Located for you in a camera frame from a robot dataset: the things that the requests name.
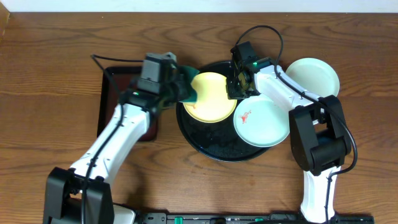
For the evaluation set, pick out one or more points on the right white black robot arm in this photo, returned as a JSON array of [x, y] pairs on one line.
[[299, 103]]

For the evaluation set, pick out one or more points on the green yellow sponge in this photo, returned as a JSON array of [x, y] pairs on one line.
[[191, 84]]

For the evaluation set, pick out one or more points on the light blue plate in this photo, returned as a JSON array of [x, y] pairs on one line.
[[315, 76], [260, 122]]

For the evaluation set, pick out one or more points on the round black tray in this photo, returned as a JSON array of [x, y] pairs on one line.
[[218, 141]]

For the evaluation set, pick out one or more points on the rectangular dark brown tray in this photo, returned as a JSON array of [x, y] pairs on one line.
[[122, 75]]

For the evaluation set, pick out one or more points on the yellow plate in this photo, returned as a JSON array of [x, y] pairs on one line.
[[213, 104]]

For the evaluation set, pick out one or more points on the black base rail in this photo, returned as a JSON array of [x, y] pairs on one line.
[[163, 218]]

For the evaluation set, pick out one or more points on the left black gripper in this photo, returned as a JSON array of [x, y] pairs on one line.
[[179, 86]]

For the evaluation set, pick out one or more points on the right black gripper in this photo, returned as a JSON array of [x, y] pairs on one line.
[[232, 93]]

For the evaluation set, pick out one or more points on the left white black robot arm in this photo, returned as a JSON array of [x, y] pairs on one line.
[[82, 194]]

